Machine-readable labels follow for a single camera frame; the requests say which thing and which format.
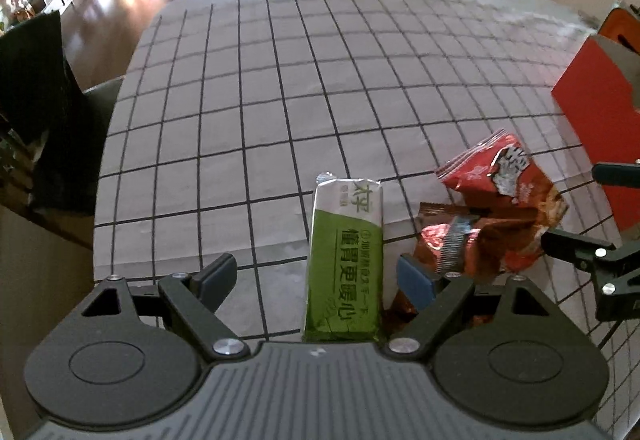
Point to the red cardboard box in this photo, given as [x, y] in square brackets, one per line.
[600, 120]

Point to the red chip bag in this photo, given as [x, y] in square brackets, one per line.
[500, 230]

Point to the grid-patterned tablecloth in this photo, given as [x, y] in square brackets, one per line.
[250, 120]

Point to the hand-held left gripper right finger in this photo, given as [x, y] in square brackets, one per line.
[415, 282]

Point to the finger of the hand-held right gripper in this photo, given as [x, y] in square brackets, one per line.
[575, 250]
[617, 173]

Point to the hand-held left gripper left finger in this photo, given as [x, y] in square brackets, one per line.
[220, 277]

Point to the green cracker packet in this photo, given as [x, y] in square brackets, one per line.
[342, 270]

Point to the wooden chair with black cloth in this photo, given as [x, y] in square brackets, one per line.
[35, 95]

